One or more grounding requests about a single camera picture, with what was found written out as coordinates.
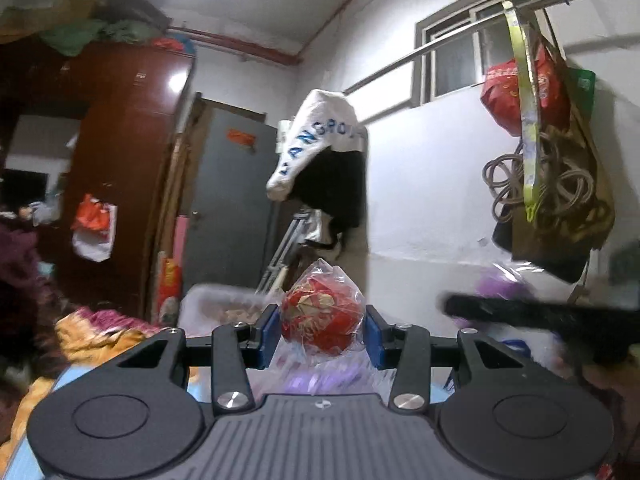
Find yellow green strap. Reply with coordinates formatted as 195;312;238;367
502;0;544;224

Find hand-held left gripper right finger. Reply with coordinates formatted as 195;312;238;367
364;304;524;413

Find barred window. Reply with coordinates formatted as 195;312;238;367
415;0;542;107

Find red patterned packet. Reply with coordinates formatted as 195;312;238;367
279;259;369;356

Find orange and pink blanket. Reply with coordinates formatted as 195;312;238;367
0;305;167;443

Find black hanging garment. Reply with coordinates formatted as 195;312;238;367
295;150;369;252

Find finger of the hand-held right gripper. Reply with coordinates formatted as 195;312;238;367
439;293;567;334

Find metal hanging pole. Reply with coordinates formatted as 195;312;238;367
342;0;596;96

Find maroon cloth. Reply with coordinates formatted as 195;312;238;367
0;220;67;377

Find brown wooden wardrobe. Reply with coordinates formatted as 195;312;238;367
0;40;197;322

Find metal crutches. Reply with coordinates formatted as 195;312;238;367
257;212;313;294

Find white hanging cloth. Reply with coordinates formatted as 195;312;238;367
302;210;347;252

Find red hanging bag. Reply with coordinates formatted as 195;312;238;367
481;45;572;137

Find grey door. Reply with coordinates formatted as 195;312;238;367
187;92;281;292

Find red paper package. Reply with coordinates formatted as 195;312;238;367
157;252;184;322

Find purple packet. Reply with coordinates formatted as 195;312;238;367
470;260;542;307

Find white lettered jacket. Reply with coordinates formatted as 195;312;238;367
266;89;369;202

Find coiled ropes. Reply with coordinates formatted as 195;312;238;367
482;137;609;234

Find green cloth bundle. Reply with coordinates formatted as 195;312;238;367
37;17;156;58

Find red white plastic bag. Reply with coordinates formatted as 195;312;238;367
71;194;119;263

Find red ceiling pipe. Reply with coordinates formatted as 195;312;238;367
167;0;396;67

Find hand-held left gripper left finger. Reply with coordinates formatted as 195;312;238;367
112;304;281;415

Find wooden boards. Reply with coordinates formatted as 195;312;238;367
152;95;202;311

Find olive hanging bag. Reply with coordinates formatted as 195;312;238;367
492;67;617;284

